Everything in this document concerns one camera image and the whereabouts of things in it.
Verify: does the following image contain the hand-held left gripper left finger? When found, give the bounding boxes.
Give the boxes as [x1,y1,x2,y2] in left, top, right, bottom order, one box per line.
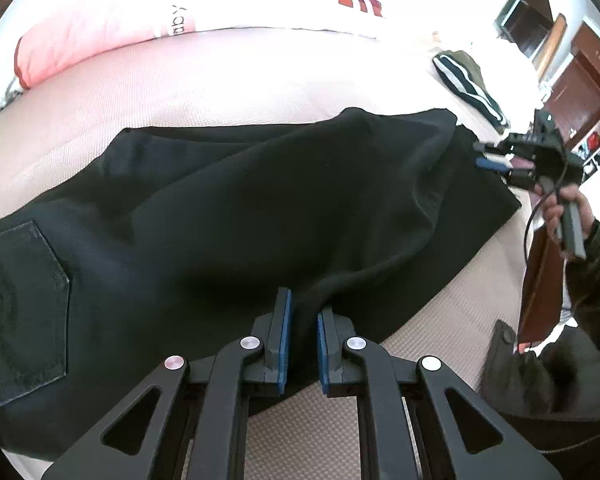
[40,287,293,480]

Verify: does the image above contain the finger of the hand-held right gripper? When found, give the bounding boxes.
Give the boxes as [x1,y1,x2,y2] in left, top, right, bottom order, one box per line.
[472,140,517,157]
[474,157,536,187]

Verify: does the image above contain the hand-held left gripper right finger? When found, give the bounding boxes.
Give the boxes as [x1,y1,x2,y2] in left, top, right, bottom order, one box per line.
[316,306,563,480]

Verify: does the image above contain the black pants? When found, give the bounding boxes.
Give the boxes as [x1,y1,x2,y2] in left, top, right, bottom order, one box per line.
[0,106,523,463]

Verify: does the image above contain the person's right forearm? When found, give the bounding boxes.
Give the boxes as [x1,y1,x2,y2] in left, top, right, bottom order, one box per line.
[562,222,600,356]

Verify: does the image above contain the person's right hand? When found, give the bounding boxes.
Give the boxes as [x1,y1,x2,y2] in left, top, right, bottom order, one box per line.
[532,182,597,255]

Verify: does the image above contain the black white striped garment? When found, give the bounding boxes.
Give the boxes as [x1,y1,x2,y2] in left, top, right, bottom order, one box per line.
[432,50,510,135]

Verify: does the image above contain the brown wooden cabinet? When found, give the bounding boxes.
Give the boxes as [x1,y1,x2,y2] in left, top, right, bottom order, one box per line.
[532,12,600,171]

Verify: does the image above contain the black television screen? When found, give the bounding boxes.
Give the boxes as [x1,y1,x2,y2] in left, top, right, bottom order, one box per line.
[495,0,554,58]

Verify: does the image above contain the person's dark green jacket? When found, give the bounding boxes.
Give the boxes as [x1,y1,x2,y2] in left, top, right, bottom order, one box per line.
[482,319,600,463]

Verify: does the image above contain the beige woven bed mat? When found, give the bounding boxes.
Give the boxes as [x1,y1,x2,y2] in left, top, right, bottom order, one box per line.
[0,25,546,480]

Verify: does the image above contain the pink checked bolster pillow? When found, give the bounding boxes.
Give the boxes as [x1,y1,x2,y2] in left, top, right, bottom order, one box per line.
[15,0,386,88]

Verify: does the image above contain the pale floral printed cloth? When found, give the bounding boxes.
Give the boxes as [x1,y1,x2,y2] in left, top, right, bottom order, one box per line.
[0,72,26,122]

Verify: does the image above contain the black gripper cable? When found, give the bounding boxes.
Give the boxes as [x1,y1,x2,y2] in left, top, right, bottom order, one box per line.
[524,160,572,273]

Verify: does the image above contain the red-brown bed frame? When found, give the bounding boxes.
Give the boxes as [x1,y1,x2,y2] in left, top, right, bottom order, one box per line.
[517,232,565,345]

